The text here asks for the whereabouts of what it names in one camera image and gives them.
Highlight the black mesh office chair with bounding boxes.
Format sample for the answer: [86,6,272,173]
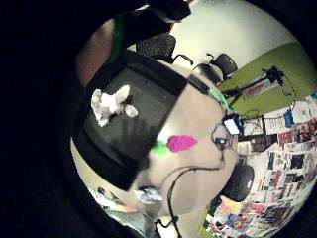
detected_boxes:
[135,33,194,66]

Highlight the black flat block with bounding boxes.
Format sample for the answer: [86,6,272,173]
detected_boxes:
[187,74,211,95]

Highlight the white rabbit soft toy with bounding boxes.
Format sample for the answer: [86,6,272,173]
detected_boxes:
[90,84,140,128]

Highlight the green strip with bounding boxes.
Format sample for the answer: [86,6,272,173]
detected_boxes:
[208,87,233,112]

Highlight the black tray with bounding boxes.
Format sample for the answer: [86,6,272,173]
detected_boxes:
[70,49,189,192]

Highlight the black tripod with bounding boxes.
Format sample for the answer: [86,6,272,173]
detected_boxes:
[223,67,285,107]

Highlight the magenta toy radish green leaves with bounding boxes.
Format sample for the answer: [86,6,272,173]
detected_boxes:
[151,134,199,158]

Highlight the white and blue device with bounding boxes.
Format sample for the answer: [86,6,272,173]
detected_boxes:
[222,113,244,137]

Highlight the grey and white soft toy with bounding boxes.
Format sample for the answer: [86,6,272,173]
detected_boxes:
[133,185,163,205]

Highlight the black round-backed chair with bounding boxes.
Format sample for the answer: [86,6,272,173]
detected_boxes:
[219,162,256,203]

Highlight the heap of colourful cloth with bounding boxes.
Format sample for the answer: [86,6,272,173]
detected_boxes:
[88,186,157,238]

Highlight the black camera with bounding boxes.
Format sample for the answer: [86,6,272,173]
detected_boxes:
[262,65,285,87]

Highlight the black cable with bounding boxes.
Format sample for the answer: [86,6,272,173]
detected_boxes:
[154,122,238,238]

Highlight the blue wall item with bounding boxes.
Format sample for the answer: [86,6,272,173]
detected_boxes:
[283,108,295,129]

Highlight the wall of printed posters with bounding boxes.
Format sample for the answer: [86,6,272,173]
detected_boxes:
[201,91,317,238]

